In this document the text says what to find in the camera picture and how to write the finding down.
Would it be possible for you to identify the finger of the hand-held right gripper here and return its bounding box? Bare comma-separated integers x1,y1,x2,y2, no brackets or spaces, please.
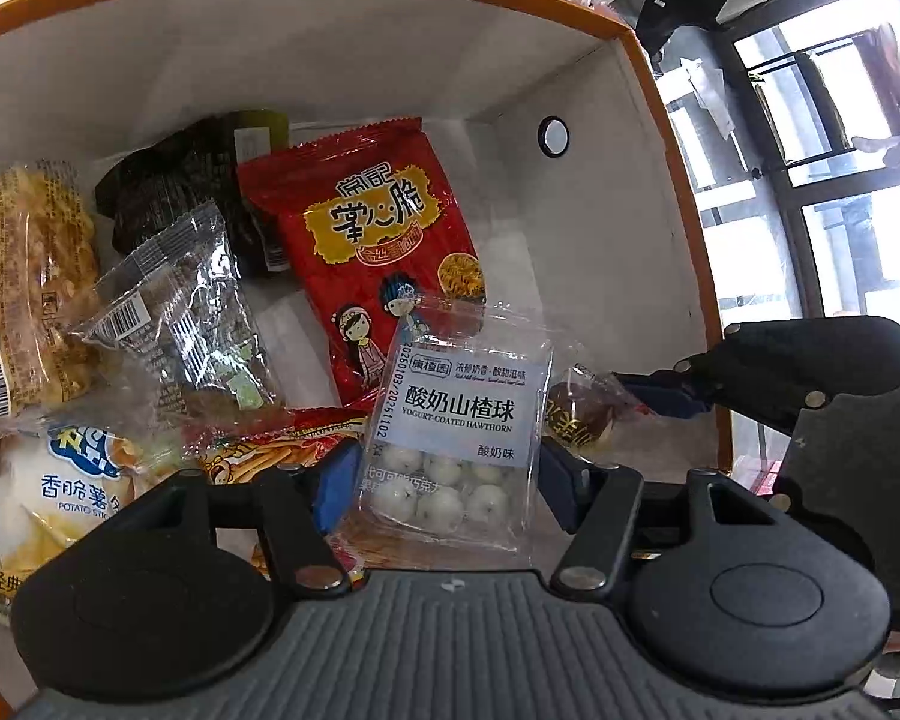
615,315,900,434
634,388,719,419

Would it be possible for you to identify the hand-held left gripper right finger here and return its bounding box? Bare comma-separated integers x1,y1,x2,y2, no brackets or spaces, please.
536,436,803,601

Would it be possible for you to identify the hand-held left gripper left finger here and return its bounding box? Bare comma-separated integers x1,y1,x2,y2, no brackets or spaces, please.
120,436,362,601

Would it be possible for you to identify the clear packet with brown cake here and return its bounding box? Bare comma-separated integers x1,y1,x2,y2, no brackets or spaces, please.
544,364,653,466

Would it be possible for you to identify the red and yellow stick snack packet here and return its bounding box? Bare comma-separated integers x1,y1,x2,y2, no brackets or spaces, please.
195,405,376,587

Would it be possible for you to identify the clear packet of white balls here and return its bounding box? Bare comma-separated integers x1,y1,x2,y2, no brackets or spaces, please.
352,292,556,567

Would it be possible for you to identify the clear packet of green-brown snacks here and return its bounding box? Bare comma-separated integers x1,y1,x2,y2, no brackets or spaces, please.
67,202,278,428

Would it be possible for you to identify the white fries snack packet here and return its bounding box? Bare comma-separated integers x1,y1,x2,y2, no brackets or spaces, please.
0,420,188,623

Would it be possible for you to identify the dark green snack packet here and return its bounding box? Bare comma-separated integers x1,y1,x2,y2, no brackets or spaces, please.
94,111,293,278

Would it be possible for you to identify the clear bag of yellow crisps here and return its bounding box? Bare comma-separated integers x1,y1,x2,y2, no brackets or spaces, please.
0,157,106,436

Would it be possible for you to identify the orange cardboard box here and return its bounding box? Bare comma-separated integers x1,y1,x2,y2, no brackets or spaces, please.
0,0,736,720

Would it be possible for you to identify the window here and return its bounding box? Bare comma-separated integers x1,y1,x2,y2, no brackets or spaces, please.
660,0,900,361

